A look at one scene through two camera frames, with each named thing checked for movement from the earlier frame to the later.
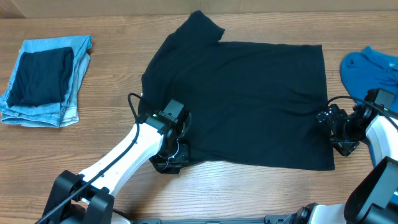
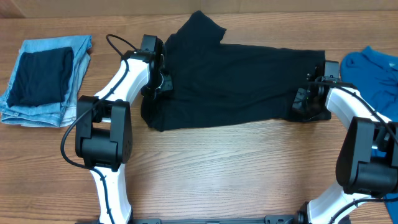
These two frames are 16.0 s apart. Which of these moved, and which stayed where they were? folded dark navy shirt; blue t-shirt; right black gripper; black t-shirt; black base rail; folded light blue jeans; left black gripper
Moved: black t-shirt; left black gripper; right black gripper
Stayed: folded dark navy shirt; blue t-shirt; black base rail; folded light blue jeans
